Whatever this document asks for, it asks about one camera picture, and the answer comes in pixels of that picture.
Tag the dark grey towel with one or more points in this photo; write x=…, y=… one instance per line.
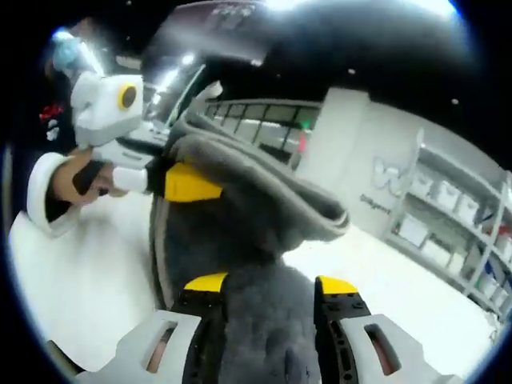
x=240, y=224

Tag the person with face mask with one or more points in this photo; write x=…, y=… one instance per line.
x=66, y=96

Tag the blue face mask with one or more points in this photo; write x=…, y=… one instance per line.
x=66, y=54

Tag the person's left hand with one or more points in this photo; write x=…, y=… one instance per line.
x=64, y=180

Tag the grey metal shelving unit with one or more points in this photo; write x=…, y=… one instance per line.
x=494, y=236

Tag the green exit sign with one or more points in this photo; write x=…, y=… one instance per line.
x=305, y=126

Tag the black framed glass partition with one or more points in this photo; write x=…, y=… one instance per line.
x=256, y=108

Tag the row of white storage boxes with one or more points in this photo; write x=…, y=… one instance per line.
x=444, y=196

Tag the hanging dark screen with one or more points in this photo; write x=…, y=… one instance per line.
x=232, y=12

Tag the long ceiling light strip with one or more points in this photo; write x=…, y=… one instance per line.
x=360, y=24

